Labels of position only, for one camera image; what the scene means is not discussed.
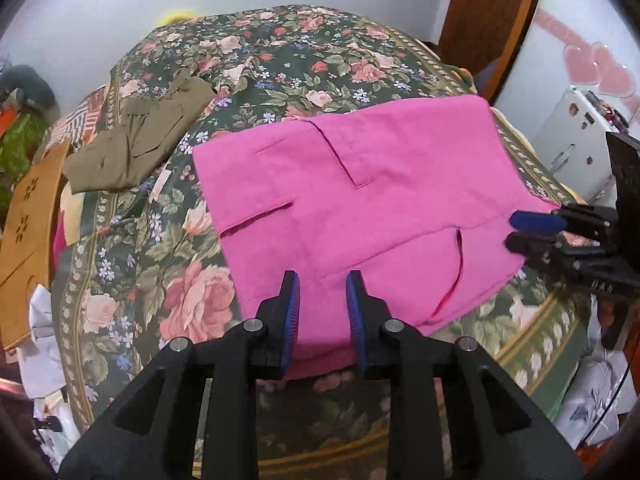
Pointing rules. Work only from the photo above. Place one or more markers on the white cloth pile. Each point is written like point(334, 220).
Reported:
point(42, 355)

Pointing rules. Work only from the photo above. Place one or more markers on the wooden door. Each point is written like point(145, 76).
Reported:
point(487, 15)

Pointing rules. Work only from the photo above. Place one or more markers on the grey cloth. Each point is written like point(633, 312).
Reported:
point(30, 87)

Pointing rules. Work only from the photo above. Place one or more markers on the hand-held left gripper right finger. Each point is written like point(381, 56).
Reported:
point(356, 310)

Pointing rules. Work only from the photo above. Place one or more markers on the pink pants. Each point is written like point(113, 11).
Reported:
point(380, 210)

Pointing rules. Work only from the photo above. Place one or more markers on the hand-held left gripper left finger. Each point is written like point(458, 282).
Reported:
point(290, 310)

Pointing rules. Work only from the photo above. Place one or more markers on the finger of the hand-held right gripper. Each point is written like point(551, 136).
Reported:
point(525, 245)
point(535, 221)

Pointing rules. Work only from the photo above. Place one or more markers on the pink heart decoration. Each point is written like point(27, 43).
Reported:
point(590, 55)

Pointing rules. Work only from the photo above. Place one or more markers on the yellow pillow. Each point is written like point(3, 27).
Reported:
point(176, 15)

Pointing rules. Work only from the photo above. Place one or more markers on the olive green pants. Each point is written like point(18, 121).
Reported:
point(137, 140)

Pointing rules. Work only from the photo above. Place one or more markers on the white refrigerator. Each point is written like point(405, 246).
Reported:
point(580, 145)

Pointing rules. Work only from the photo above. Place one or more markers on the floral bedspread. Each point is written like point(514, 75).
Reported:
point(310, 200)

